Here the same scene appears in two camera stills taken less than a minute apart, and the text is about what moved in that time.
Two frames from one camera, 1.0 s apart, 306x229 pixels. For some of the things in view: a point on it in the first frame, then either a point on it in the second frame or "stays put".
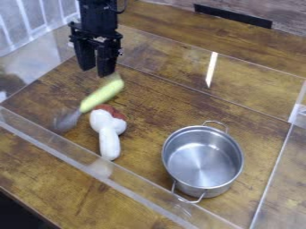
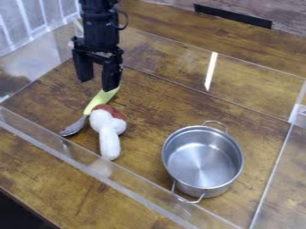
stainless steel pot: [202, 158] stays put
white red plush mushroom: [109, 122] stays put
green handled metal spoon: [105, 94] -> [102, 97]
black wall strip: [234, 15] stays put
